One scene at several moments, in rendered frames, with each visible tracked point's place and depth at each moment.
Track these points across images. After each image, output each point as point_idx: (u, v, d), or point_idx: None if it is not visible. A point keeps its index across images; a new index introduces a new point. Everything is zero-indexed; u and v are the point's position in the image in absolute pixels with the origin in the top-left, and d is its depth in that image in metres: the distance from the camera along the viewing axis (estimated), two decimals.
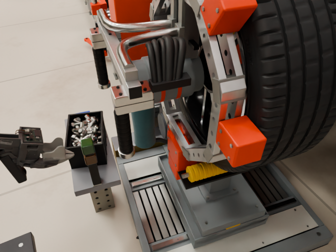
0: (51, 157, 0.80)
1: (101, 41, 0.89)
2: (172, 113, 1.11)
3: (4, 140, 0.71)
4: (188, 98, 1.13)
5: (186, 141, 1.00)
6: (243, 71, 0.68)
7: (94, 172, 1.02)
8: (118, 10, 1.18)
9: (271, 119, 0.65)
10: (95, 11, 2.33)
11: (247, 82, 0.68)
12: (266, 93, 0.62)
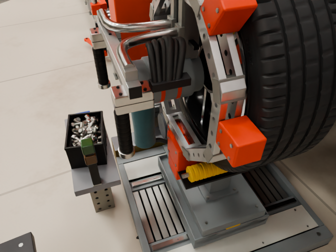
0: None
1: (101, 41, 0.89)
2: (172, 113, 1.11)
3: None
4: (188, 98, 1.13)
5: (186, 141, 1.00)
6: (243, 71, 0.68)
7: (94, 172, 1.02)
8: (118, 10, 1.18)
9: (271, 119, 0.65)
10: (95, 11, 2.33)
11: (247, 82, 0.68)
12: (266, 93, 0.62)
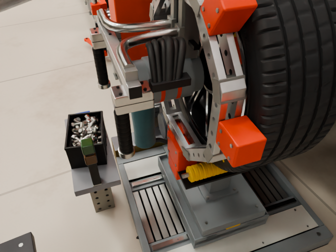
0: None
1: (101, 41, 0.89)
2: (172, 113, 1.11)
3: None
4: (191, 107, 1.12)
5: (186, 141, 1.00)
6: (241, 53, 0.67)
7: (94, 172, 1.02)
8: (118, 10, 1.18)
9: (274, 95, 0.62)
10: (95, 11, 2.33)
11: (245, 63, 0.67)
12: (265, 66, 0.60)
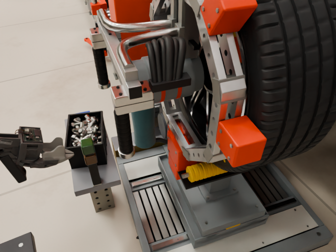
0: (51, 156, 0.80)
1: (101, 41, 0.89)
2: (172, 113, 1.11)
3: (4, 140, 0.71)
4: (192, 109, 1.12)
5: (186, 141, 1.00)
6: (240, 50, 0.67)
7: (94, 172, 1.02)
8: (118, 10, 1.18)
9: (274, 91, 0.62)
10: (95, 11, 2.33)
11: (245, 60, 0.67)
12: (264, 62, 0.60)
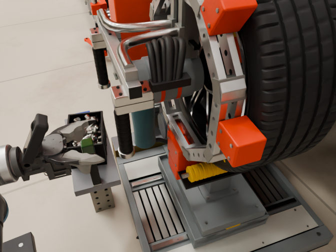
0: None
1: (101, 41, 0.89)
2: (172, 113, 1.11)
3: None
4: (192, 109, 1.12)
5: (186, 141, 1.00)
6: (240, 50, 0.67)
7: (94, 172, 1.02)
8: (118, 10, 1.18)
9: (274, 91, 0.62)
10: (95, 11, 2.33)
11: (245, 60, 0.67)
12: (264, 62, 0.60)
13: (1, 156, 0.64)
